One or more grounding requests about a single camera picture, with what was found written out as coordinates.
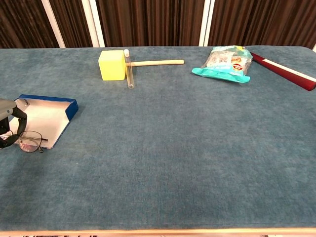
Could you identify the thin white frame post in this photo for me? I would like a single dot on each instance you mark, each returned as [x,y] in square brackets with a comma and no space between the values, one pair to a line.
[53,23]

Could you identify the blue glasses case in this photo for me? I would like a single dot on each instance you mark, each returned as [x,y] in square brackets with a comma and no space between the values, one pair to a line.
[47,118]

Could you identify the teal snack bag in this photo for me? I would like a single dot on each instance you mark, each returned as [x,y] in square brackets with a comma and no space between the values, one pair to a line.
[222,66]

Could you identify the dark brown pleated curtain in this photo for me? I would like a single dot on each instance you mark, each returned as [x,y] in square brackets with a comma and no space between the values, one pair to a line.
[148,22]

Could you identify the flat wooden stick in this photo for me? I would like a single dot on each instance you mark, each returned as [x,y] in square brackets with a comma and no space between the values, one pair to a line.
[158,63]

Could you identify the dark red folded fan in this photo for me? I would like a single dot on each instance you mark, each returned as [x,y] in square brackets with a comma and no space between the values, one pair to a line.
[284,72]

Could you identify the wide white frame post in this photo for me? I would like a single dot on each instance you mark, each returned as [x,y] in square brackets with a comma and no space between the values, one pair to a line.
[93,23]

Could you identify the teal velvet table cloth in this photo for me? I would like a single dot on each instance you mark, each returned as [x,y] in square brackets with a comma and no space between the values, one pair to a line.
[172,148]

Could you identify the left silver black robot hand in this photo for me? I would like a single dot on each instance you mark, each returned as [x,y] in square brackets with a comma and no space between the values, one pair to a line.
[6,106]

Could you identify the yellow foam cube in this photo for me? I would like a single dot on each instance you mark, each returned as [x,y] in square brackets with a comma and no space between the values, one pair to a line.
[112,65]

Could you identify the clear glass test tube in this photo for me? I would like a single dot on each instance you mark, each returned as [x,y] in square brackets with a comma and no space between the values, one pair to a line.
[130,74]

